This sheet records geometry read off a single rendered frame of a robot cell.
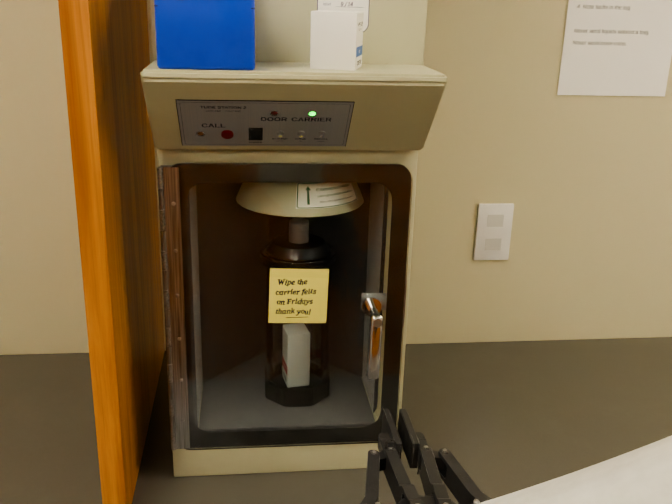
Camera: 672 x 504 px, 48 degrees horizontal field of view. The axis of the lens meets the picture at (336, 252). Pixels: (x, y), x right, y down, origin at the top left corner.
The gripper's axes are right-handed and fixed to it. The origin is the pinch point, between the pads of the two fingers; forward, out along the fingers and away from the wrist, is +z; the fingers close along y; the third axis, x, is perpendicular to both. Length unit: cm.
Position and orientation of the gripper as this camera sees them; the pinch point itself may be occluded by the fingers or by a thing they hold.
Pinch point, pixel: (399, 437)
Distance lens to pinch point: 82.7
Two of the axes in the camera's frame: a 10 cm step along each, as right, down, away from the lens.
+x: -0.6, 9.5, 3.2
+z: -1.2, -3.2, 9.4
